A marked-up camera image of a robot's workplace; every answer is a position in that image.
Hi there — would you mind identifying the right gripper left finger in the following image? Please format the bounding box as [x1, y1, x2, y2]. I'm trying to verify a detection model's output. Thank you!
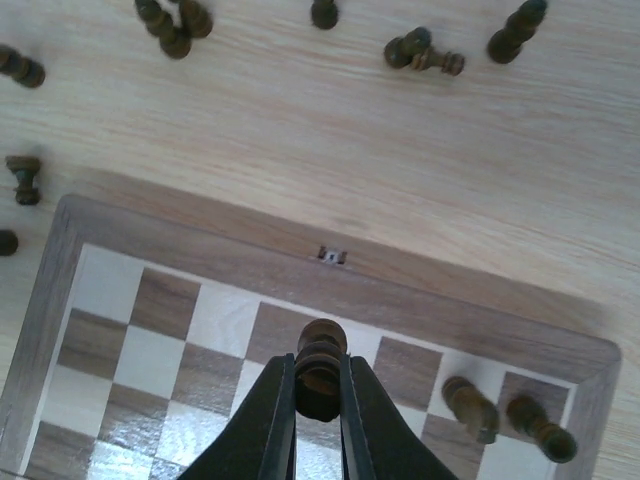
[180, 353, 296, 480]

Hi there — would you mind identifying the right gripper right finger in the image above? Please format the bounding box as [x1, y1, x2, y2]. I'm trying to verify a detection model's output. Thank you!
[340, 354, 456, 480]

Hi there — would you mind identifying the dark knight piece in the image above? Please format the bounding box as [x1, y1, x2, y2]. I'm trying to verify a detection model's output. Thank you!
[441, 376, 500, 445]

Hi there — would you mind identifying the dark bishop piece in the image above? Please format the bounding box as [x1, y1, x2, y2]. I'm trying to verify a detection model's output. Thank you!
[295, 318, 348, 423]

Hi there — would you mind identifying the dark rook piece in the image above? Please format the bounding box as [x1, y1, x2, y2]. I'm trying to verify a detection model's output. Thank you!
[506, 395, 578, 464]

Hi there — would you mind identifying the dark king piece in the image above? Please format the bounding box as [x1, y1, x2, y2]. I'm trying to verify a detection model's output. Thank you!
[486, 0, 548, 64]

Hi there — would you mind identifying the wooden chess board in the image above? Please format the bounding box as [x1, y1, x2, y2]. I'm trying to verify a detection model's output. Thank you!
[1, 196, 622, 479]

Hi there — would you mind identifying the dark pawn near board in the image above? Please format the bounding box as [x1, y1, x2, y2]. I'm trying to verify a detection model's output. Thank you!
[0, 230, 19, 257]

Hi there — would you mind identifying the dark rook lying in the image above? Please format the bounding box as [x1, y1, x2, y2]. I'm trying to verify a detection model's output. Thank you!
[5, 156, 41, 206]

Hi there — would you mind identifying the dark pawn right side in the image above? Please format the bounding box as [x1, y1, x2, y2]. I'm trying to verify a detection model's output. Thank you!
[310, 0, 339, 30]

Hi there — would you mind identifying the dark knight left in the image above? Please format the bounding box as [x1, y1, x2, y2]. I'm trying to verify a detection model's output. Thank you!
[1, 44, 46, 89]

